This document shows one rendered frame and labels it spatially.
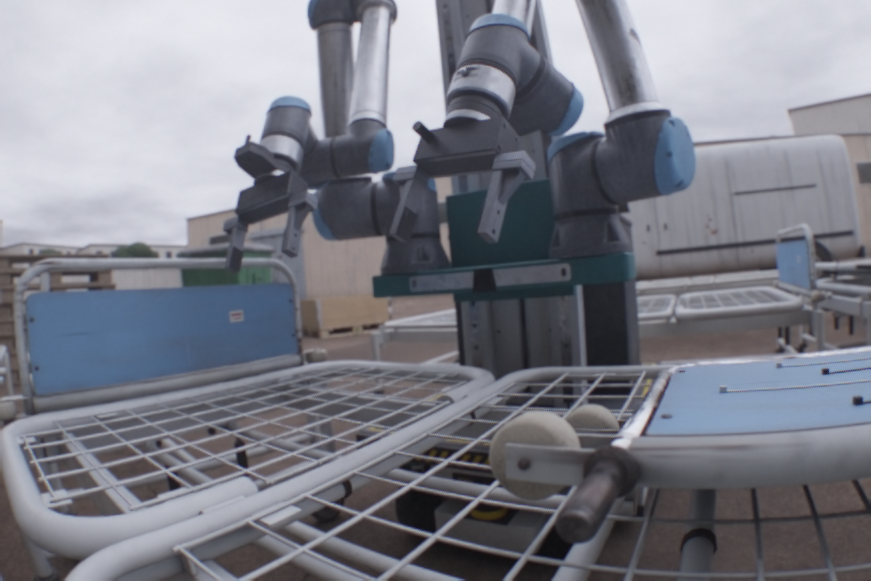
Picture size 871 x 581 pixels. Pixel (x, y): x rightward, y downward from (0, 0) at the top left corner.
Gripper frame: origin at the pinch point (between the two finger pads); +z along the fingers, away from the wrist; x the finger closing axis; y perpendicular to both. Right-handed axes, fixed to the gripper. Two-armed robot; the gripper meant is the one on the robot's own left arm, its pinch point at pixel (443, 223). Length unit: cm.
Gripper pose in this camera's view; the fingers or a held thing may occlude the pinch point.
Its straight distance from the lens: 55.4
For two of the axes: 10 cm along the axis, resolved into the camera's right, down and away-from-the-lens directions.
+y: -5.8, -4.0, -7.1
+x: 7.7, 0.2, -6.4
